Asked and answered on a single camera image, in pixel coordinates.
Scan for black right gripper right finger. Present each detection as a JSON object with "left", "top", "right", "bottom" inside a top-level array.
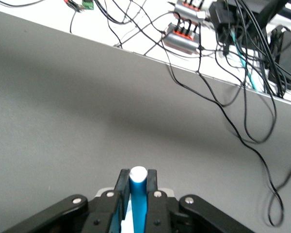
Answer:
[{"left": 145, "top": 169, "right": 255, "bottom": 233}]

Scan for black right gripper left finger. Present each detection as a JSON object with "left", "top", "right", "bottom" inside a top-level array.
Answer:
[{"left": 4, "top": 168, "right": 131, "bottom": 233}]

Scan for blue marker with clear cap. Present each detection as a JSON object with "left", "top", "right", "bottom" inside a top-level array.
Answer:
[{"left": 111, "top": 166, "right": 149, "bottom": 233}]

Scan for gray table mat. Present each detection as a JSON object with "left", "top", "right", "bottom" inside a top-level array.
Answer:
[{"left": 0, "top": 8, "right": 291, "bottom": 233}]

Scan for gray USB hub orange ports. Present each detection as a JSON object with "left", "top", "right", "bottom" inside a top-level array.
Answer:
[
  {"left": 162, "top": 22, "right": 201, "bottom": 56},
  {"left": 173, "top": 0, "right": 207, "bottom": 21}
]

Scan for black power brick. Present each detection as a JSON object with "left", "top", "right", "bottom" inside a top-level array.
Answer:
[{"left": 267, "top": 25, "right": 291, "bottom": 92}]

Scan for green circuit board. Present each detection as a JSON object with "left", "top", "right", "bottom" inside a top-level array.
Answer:
[{"left": 81, "top": 0, "right": 95, "bottom": 11}]

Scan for black electronics box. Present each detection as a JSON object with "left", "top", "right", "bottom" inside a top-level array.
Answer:
[{"left": 209, "top": 0, "right": 290, "bottom": 46}]

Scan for long black cable with loop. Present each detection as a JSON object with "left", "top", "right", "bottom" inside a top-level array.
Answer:
[{"left": 168, "top": 64, "right": 291, "bottom": 228}]

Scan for black U-shaped cable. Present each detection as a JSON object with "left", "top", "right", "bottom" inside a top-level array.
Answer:
[{"left": 242, "top": 82, "right": 277, "bottom": 144}]

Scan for teal cable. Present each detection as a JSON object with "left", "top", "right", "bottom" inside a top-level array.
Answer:
[{"left": 229, "top": 28, "right": 259, "bottom": 92}]

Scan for thin black cable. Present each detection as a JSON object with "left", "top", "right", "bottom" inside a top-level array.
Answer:
[
  {"left": 0, "top": 0, "right": 46, "bottom": 8},
  {"left": 69, "top": 10, "right": 79, "bottom": 34}
]

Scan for red wire connector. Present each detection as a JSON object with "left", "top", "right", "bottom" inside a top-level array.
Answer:
[{"left": 64, "top": 0, "right": 86, "bottom": 13}]

